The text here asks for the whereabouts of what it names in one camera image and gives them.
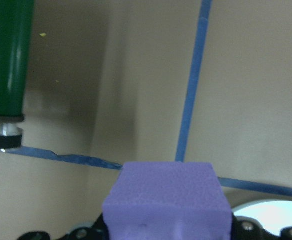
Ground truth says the purple foam block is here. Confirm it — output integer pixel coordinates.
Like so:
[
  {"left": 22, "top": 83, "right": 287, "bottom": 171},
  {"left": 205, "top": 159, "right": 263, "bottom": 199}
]
[{"left": 102, "top": 161, "right": 233, "bottom": 240}]

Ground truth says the light blue plate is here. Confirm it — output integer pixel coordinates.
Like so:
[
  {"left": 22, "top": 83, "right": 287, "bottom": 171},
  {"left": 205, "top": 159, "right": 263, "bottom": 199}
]
[{"left": 232, "top": 198, "right": 292, "bottom": 237}]

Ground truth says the green conveyor belt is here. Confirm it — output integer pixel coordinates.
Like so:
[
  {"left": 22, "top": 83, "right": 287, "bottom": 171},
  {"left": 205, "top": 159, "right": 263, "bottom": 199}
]
[{"left": 0, "top": 0, "right": 35, "bottom": 153}]

